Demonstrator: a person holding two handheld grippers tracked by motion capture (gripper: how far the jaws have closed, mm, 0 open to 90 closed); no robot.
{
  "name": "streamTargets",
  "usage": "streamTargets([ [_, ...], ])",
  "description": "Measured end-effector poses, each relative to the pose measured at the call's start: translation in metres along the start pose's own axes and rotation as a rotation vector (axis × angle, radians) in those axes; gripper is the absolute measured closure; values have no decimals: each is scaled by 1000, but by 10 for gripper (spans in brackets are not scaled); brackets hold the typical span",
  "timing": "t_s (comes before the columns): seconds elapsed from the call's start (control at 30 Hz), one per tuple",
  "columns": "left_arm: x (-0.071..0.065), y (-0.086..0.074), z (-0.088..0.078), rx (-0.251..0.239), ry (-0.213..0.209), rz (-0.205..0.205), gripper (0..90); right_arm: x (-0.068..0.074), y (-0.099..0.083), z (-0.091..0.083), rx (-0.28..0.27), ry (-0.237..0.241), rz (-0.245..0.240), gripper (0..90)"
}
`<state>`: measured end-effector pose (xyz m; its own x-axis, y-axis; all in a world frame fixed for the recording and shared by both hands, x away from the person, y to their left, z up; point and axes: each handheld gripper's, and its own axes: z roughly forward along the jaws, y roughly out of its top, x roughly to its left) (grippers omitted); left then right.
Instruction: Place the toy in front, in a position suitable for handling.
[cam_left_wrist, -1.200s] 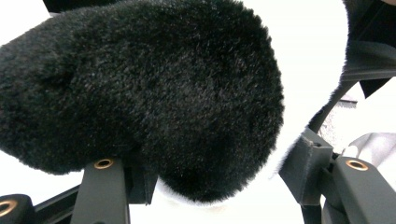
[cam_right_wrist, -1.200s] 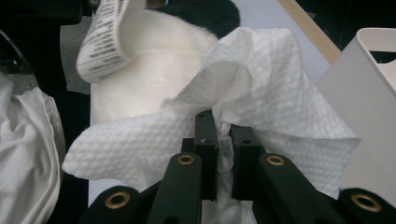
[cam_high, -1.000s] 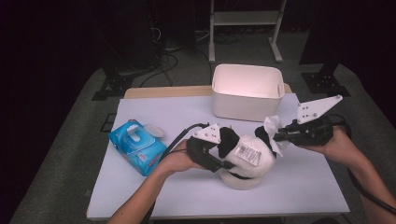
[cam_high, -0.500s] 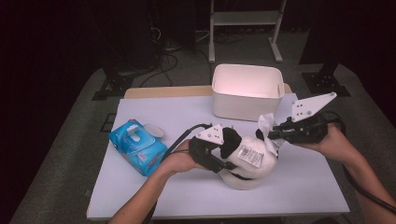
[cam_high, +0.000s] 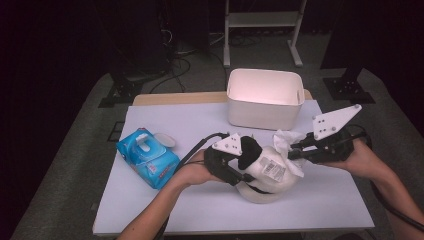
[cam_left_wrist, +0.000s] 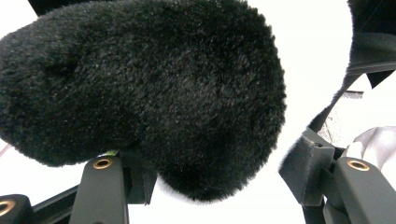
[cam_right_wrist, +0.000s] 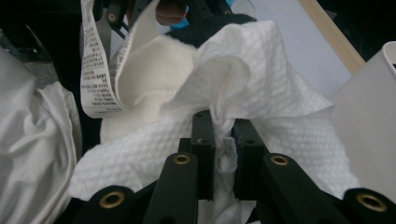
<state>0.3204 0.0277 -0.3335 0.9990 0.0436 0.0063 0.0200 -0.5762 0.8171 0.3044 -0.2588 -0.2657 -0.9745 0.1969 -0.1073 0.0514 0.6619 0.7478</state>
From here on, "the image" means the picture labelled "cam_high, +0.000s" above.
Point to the black stand base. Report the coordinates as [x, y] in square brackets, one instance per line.
[121, 91]
[348, 90]

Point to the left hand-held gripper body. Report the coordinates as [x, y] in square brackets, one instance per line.
[218, 163]

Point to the person's left hand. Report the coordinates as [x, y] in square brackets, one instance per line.
[193, 171]

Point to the person's right hand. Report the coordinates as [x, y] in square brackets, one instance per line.
[361, 158]

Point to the panda plush toy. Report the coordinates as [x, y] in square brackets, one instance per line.
[266, 183]

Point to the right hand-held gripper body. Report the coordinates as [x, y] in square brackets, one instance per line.
[333, 148]

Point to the blue wet wipes pack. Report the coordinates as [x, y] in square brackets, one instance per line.
[150, 166]

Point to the white plastic storage box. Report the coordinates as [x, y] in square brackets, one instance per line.
[263, 113]

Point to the white metal stand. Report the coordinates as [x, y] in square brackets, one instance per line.
[263, 19]

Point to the black floor grid panel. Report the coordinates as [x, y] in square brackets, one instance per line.
[116, 131]

